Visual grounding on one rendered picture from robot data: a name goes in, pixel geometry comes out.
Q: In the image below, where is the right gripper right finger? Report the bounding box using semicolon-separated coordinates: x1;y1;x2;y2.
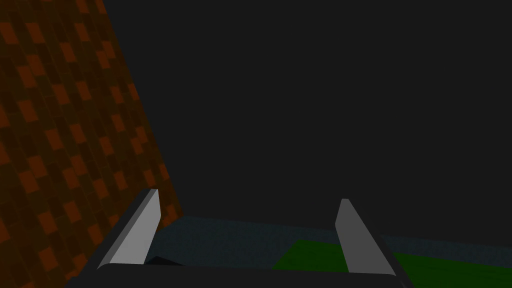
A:
334;197;398;277

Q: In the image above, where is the green flat board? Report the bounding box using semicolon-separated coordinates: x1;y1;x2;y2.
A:
271;239;512;288

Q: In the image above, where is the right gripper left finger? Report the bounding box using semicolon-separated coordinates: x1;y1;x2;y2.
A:
97;188;162;269

